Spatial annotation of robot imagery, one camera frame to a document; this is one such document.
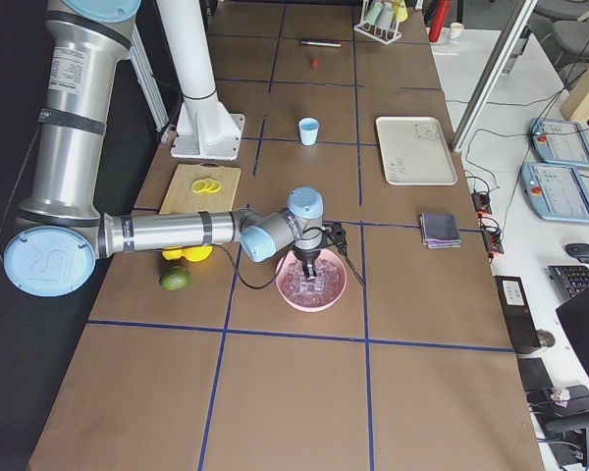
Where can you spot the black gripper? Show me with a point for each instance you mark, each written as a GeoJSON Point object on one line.
{"type": "Point", "coordinates": [307, 256]}

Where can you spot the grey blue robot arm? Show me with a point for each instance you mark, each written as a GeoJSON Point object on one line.
{"type": "Point", "coordinates": [60, 235]}

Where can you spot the pink bowl of ice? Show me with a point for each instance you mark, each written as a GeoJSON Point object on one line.
{"type": "Point", "coordinates": [314, 294]}

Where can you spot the light blue plastic cup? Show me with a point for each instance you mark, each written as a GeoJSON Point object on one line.
{"type": "Point", "coordinates": [308, 129]}

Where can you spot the white cup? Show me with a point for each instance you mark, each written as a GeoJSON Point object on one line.
{"type": "Point", "coordinates": [386, 16]}

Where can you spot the mint green cup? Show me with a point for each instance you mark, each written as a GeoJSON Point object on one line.
{"type": "Point", "coordinates": [371, 12]}

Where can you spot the yellow cup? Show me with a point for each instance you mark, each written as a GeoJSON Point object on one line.
{"type": "Point", "coordinates": [400, 11]}

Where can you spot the small paper cup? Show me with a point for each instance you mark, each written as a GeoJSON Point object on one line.
{"type": "Point", "coordinates": [455, 30]}

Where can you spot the yellow lemon right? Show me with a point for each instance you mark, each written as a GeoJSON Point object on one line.
{"type": "Point", "coordinates": [197, 254]}

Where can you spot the yellow lemon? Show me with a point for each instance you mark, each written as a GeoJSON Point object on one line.
{"type": "Point", "coordinates": [197, 254]}
{"type": "Point", "coordinates": [171, 254]}

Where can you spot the lemon slices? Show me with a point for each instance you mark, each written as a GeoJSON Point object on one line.
{"type": "Point", "coordinates": [206, 185]}

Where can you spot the dark folded cloth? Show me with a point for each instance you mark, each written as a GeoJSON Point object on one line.
{"type": "Point", "coordinates": [439, 230]}

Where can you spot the yellow lemon left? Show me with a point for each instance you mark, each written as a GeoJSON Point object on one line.
{"type": "Point", "coordinates": [171, 254]}

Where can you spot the wooden cutting board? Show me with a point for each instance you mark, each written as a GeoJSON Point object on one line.
{"type": "Point", "coordinates": [179, 198]}

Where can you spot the beige plastic tray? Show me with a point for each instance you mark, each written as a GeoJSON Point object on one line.
{"type": "Point", "coordinates": [414, 151]}

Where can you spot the orange black connector strip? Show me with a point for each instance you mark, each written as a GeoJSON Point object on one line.
{"type": "Point", "coordinates": [490, 229]}

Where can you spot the black box device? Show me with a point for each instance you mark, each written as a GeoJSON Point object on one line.
{"type": "Point", "coordinates": [516, 311]}

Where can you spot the black keyboard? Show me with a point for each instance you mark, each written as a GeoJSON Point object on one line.
{"type": "Point", "coordinates": [570, 280]}

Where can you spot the teach pendant near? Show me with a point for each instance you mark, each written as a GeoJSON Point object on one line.
{"type": "Point", "coordinates": [556, 192]}

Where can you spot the teach pendant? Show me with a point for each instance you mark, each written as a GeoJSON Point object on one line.
{"type": "Point", "coordinates": [560, 141]}
{"type": "Point", "coordinates": [556, 192]}

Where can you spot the black computer mouse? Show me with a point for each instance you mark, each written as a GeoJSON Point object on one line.
{"type": "Point", "coordinates": [579, 251]}

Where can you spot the teach pendant far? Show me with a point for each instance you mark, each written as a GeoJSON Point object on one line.
{"type": "Point", "coordinates": [560, 141]}

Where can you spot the red bottle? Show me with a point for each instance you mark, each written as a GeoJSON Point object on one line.
{"type": "Point", "coordinates": [440, 15]}

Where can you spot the grey office chair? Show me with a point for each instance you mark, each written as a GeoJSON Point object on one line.
{"type": "Point", "coordinates": [568, 39]}

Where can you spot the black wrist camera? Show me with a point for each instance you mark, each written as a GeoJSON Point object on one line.
{"type": "Point", "coordinates": [336, 236]}

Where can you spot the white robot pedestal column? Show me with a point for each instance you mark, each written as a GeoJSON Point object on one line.
{"type": "Point", "coordinates": [205, 129]}

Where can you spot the white wire cup rack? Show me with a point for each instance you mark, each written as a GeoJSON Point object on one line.
{"type": "Point", "coordinates": [385, 37]}

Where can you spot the aluminium frame post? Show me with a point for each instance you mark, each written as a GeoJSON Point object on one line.
{"type": "Point", "coordinates": [495, 64]}

